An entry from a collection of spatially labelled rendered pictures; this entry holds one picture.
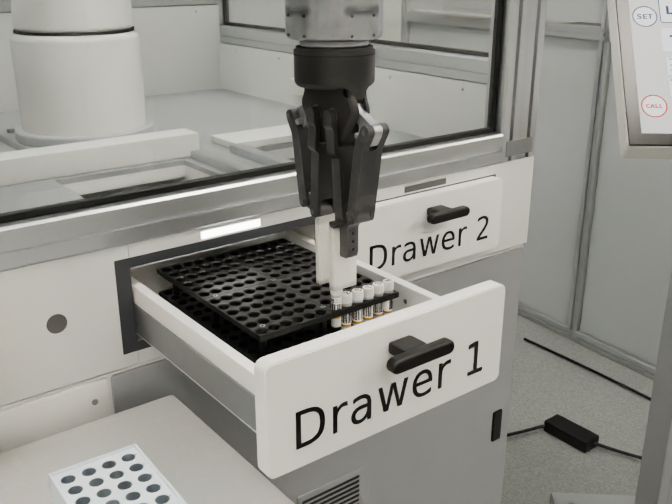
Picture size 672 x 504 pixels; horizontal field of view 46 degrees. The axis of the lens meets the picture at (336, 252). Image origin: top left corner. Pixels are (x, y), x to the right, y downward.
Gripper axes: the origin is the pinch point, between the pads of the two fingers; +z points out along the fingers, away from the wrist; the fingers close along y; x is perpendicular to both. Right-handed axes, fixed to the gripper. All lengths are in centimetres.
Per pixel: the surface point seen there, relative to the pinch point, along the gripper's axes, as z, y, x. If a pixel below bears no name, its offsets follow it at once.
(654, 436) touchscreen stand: 64, -13, 91
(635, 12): -20, -20, 79
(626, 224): 49, -74, 170
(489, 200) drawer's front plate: 6.0, -17.4, 42.1
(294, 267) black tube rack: 5.9, -12.0, 3.1
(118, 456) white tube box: 16.6, -4.1, -22.9
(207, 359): 8.7, -2.7, -13.6
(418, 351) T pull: 5.1, 13.9, -1.5
